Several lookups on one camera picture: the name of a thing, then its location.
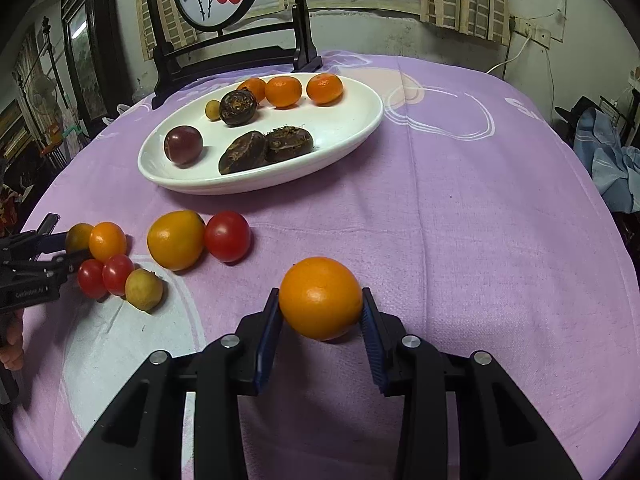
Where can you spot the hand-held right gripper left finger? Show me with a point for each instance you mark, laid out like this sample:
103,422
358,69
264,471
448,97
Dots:
267,340

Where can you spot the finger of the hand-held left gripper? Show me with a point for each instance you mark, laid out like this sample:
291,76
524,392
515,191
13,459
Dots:
50,267
30,244

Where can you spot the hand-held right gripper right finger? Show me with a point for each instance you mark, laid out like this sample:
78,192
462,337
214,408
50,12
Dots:
372,345

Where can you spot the olive green tomato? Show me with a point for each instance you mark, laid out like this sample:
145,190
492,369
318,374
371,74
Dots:
77,237

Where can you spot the large orange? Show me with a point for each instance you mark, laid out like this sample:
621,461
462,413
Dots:
320,297

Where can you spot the dark brown water chestnut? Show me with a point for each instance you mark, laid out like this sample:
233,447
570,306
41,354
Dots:
289,144
243,152
237,107

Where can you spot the white oval plate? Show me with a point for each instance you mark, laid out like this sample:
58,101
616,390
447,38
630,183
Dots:
325,130

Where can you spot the small mandarin orange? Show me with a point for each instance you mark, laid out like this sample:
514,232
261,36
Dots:
324,88
283,91
255,86

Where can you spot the person's left hand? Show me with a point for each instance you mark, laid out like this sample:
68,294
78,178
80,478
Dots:
12,347

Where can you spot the red cherry tomato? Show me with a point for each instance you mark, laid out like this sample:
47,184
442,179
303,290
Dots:
227,236
117,274
91,279

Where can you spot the small orange tomato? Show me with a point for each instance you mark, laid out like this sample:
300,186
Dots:
107,241

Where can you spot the yellow orange tomato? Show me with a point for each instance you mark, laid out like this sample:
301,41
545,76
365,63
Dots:
176,240

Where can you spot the standing fan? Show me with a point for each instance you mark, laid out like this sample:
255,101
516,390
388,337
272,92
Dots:
42,96

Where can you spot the purple tablecloth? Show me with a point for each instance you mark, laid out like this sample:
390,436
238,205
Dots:
450,210

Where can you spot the dark wooden cabinet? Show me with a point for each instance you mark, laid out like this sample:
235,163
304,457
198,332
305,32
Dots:
82,45

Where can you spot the blue cloth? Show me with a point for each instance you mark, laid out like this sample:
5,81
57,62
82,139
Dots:
607,160

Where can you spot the dark cloth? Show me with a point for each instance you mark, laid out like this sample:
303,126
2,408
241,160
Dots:
572,112

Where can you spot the white wall socket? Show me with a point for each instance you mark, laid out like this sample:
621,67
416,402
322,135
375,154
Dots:
540,36

